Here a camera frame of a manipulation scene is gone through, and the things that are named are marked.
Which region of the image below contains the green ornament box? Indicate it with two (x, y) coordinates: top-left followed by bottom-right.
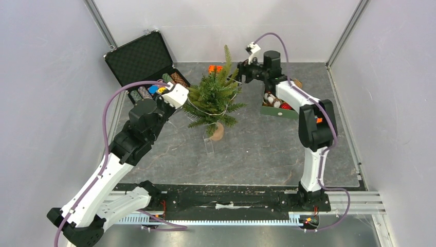
(260, 76), (305, 119)

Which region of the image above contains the small green christmas tree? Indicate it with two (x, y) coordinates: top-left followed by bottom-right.
(184, 45), (247, 141)

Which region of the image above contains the clear fairy light string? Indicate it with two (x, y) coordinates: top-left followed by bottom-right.
(185, 76), (244, 118)

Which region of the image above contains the clear battery box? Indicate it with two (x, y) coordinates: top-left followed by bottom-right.
(204, 137), (214, 154)

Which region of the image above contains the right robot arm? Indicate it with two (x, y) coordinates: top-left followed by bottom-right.
(238, 48), (337, 210)

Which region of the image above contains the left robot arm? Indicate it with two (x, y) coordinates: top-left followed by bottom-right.
(47, 96), (187, 246)

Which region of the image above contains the orange plastic piece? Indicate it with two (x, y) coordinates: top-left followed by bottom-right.
(208, 65), (223, 74)

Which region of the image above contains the blue dealer button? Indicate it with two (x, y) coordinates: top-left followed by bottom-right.
(148, 85), (159, 95)

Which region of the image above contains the black poker chip case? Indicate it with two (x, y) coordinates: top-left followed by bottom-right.
(103, 30), (190, 87)

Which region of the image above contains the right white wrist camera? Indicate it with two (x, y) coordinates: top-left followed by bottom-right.
(245, 42), (261, 65)

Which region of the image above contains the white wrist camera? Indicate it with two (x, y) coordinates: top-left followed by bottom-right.
(245, 42), (261, 65)
(161, 83), (189, 109)

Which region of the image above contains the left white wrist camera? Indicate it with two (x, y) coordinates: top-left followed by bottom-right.
(161, 83), (189, 109)

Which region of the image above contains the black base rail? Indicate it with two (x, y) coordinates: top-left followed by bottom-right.
(116, 182), (331, 222)

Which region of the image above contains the aluminium corner frame post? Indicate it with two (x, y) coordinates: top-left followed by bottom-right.
(84, 0), (118, 50)

